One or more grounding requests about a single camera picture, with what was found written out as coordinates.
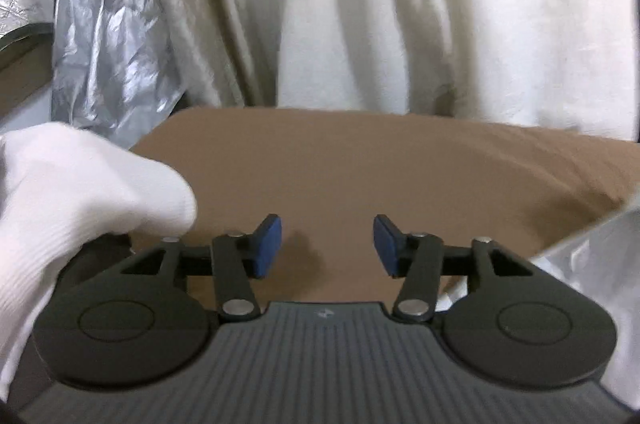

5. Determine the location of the light grey shirt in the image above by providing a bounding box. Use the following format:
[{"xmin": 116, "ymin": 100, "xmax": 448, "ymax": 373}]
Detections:
[{"xmin": 530, "ymin": 196, "xmax": 640, "ymax": 405}]

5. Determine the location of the beige curtain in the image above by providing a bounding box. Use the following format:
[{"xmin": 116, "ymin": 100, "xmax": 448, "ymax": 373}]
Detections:
[{"xmin": 135, "ymin": 0, "xmax": 281, "ymax": 107}]

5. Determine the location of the silver foil cover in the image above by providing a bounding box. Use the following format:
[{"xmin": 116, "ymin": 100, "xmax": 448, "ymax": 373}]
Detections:
[{"xmin": 50, "ymin": 0, "xmax": 193, "ymax": 150}]

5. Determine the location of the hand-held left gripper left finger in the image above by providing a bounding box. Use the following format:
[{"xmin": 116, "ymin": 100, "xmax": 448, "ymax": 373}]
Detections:
[{"xmin": 120, "ymin": 214, "xmax": 282, "ymax": 322}]

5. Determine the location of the white sheet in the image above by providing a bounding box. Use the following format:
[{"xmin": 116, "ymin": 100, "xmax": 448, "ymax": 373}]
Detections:
[{"xmin": 275, "ymin": 0, "xmax": 640, "ymax": 140}]

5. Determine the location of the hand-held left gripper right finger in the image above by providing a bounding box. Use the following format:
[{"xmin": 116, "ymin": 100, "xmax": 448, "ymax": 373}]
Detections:
[{"xmin": 373, "ymin": 214, "xmax": 535, "ymax": 323}]

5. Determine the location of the cream white folded garment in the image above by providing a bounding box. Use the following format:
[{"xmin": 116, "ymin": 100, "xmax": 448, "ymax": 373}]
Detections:
[{"xmin": 0, "ymin": 121, "xmax": 198, "ymax": 405}]

